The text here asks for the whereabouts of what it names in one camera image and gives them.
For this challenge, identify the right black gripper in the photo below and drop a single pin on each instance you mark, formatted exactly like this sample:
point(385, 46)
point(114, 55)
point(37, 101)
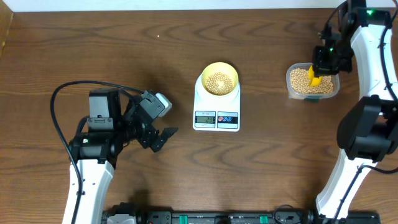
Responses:
point(320, 68)

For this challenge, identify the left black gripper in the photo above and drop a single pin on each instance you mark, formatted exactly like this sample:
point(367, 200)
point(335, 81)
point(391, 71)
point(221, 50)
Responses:
point(148, 139)

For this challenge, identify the yellow measuring scoop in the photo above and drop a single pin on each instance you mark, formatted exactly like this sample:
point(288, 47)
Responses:
point(314, 81)

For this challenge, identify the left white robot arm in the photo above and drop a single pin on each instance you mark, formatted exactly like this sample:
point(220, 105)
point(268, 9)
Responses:
point(100, 138)

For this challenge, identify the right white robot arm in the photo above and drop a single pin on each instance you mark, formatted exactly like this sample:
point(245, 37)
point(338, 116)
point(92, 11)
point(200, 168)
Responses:
point(368, 132)

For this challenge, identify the white digital kitchen scale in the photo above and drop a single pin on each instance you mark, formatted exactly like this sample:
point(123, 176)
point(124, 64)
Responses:
point(214, 112)

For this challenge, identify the yellow bowl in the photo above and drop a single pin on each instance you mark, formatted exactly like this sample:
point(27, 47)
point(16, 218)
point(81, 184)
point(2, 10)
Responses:
point(219, 78)

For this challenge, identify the clear container of soybeans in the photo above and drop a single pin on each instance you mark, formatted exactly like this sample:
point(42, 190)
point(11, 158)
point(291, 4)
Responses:
point(298, 84)

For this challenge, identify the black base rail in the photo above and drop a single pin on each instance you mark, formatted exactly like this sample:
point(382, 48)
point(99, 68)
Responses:
point(128, 213)

